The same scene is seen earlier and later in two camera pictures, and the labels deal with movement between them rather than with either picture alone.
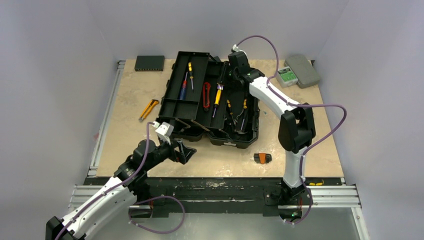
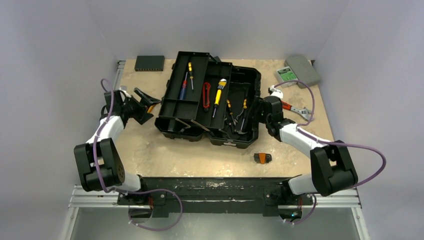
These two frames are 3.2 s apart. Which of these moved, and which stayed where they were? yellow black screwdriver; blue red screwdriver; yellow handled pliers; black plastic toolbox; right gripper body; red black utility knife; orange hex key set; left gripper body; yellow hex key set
Moved: left gripper body; right gripper body; yellow hex key set
Stayed: yellow black screwdriver; red black utility knife; yellow handled pliers; orange hex key set; black plastic toolbox; blue red screwdriver
